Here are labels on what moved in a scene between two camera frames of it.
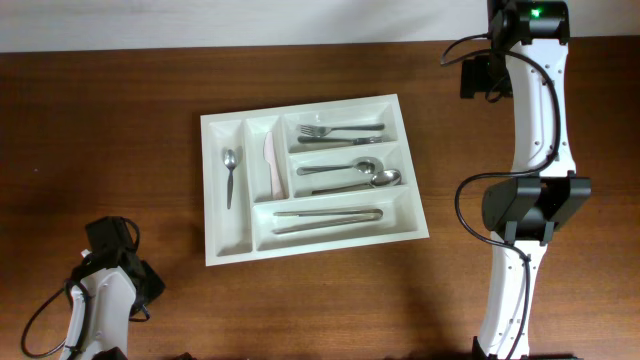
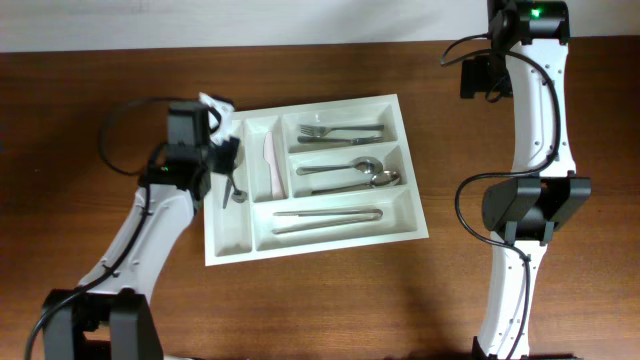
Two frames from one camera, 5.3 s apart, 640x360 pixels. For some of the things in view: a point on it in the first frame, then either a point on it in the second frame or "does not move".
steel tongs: [329, 212] does not move
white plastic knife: [271, 156] does not move
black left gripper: [156, 285] -> [225, 155]
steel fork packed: [338, 141] does not move
